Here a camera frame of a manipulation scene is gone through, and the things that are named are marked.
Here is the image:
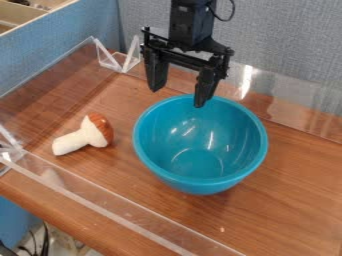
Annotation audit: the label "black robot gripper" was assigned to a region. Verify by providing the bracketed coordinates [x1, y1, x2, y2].
[142, 0, 235, 108]

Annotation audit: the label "blue plastic bowl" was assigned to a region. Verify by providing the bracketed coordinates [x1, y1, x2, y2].
[133, 95, 269, 195]

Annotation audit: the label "white brown toy mushroom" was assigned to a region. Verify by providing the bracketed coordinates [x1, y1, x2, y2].
[52, 112, 114, 156]

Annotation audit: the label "clear acrylic left barrier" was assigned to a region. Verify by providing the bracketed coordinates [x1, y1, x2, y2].
[0, 37, 117, 114]

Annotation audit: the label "clear acrylic barrier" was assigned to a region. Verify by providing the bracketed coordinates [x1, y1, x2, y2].
[0, 125, 245, 256]
[0, 37, 117, 114]
[129, 35, 342, 145]

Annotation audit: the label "clear acrylic back barrier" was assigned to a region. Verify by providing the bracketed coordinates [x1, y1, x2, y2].
[129, 35, 342, 145]

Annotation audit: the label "blue partition with wooden shelf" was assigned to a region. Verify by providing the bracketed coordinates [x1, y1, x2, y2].
[0, 0, 122, 96]

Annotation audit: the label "clear acrylic front barrier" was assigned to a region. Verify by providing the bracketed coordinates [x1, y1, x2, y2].
[0, 125, 245, 256]

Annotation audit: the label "clear acrylic corner bracket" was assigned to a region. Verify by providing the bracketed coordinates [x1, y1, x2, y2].
[94, 35, 141, 73]

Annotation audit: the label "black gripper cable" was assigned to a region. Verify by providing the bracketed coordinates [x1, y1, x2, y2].
[207, 0, 237, 23]

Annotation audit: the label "black cables below table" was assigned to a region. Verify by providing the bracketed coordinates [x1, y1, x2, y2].
[0, 221, 52, 256]

